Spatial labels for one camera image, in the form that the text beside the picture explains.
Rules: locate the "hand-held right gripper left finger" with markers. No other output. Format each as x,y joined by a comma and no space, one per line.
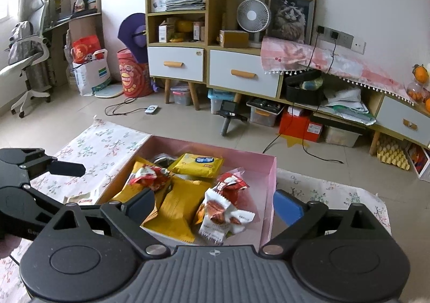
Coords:
144,205

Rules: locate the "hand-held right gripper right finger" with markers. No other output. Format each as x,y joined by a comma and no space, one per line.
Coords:
289,209

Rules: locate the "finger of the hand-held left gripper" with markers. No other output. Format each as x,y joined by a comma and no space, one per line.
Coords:
67,168
47,197

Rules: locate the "pink box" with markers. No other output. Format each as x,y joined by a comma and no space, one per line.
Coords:
263,195

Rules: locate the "yellow striped snack packet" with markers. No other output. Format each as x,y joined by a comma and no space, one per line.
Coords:
178,210

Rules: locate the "plain yellow snack packet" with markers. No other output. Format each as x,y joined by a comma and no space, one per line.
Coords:
124,197

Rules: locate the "yellow red snack packet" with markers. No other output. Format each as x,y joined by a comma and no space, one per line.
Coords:
147,177

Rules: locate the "beige snack packet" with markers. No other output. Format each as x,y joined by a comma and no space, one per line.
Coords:
80,198

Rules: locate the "floral mat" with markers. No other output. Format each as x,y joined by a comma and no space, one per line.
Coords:
100,141

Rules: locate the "yellow blue label snack packet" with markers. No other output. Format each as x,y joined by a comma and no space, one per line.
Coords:
196,164

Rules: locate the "round white floor scale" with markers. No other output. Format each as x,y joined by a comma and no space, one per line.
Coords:
108,91

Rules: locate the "white storage bin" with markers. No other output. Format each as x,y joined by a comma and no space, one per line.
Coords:
342,136

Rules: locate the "white shopping bag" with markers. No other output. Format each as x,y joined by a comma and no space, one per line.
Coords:
92,76

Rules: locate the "red cartoon face barrel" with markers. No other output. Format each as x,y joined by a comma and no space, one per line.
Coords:
132,76

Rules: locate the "small clear storage bin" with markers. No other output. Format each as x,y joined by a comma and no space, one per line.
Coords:
181,96

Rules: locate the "yellow egg tray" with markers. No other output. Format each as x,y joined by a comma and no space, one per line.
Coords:
393,155

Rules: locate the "black case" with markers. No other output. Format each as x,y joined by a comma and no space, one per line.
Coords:
304,91

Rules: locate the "white green plastic bags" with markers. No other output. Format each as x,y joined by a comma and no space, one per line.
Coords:
349,106

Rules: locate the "red paper bag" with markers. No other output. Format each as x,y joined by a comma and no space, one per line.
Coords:
85,49

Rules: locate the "white office chair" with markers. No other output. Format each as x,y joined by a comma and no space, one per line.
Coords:
27,54

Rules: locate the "clear bin blue lid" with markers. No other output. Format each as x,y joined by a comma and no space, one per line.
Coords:
221,103

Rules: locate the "white red open box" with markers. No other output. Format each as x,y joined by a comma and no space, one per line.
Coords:
420,163

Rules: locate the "low wooden drawer cabinet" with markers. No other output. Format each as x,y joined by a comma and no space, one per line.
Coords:
243,71

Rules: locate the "tall wooden shelf cabinet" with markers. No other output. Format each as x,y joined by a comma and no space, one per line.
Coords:
176,62

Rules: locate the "purple plush toy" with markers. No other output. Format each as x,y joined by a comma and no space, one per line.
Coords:
132,34

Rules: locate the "dark desk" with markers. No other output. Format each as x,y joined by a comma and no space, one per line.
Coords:
72,17

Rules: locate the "pink tasselled cloth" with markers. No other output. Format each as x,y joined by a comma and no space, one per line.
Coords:
336,61

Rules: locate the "glass jar of oranges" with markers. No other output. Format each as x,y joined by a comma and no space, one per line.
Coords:
416,93

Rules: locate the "brown cardboard box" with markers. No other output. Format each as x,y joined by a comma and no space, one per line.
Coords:
234,39

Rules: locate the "orange fruit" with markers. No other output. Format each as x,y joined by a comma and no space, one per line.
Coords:
420,73

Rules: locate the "framed cat picture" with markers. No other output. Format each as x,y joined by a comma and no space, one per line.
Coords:
290,15

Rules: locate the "white desk fan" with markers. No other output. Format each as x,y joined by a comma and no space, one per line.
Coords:
253,15

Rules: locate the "camera on small tripod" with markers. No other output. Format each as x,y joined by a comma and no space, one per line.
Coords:
228,111

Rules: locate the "wall power sockets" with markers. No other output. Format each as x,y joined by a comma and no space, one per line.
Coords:
342,40

